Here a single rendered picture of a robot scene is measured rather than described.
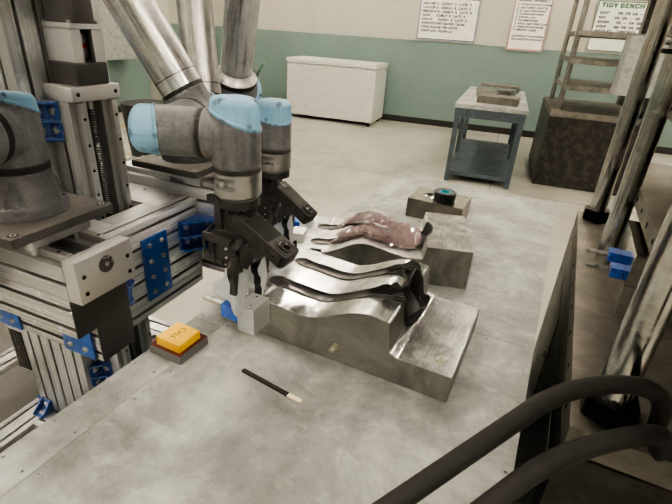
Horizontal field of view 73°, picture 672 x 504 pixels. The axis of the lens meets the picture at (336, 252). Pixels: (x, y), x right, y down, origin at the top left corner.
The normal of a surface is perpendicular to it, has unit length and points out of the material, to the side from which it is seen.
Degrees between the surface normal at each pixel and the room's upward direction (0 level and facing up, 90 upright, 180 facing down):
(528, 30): 90
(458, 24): 90
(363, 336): 90
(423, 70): 90
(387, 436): 0
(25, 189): 72
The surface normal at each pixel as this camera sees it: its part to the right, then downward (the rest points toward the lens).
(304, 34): -0.33, 0.40
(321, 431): 0.06, -0.90
